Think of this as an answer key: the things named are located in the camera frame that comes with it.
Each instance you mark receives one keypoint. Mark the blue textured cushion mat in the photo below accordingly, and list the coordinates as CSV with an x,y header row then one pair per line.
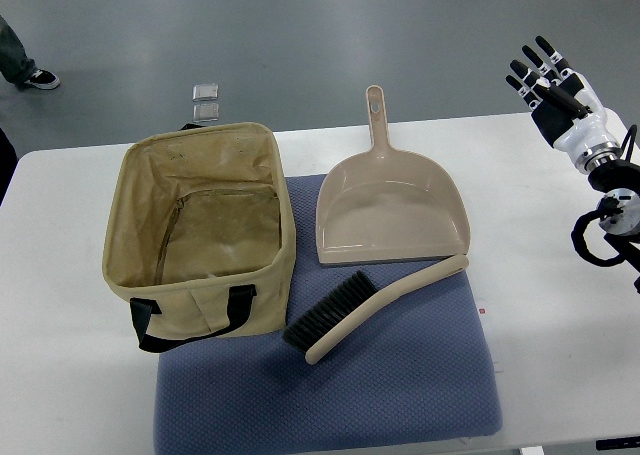
x,y
418,371

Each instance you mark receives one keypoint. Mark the person leg with sneaker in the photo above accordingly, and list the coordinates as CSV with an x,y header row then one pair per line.
x,y
17,67

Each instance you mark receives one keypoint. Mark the upper clear floor plate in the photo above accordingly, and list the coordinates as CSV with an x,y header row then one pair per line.
x,y
205,92

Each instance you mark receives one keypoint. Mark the pink hand broom black bristles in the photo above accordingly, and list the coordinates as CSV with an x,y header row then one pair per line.
x,y
337,315

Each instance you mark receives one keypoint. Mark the yellow fabric bag black handles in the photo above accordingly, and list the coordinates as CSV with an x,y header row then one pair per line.
x,y
201,238

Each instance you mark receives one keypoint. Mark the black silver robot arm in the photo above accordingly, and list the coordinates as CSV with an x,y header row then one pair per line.
x,y
616,177

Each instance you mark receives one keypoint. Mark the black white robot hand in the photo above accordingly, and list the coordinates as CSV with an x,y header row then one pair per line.
x,y
564,107

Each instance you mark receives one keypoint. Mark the pink plastic dustpan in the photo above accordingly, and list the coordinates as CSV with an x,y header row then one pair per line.
x,y
387,204

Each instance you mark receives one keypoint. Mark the black table control panel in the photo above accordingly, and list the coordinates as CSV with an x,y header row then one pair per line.
x,y
618,443

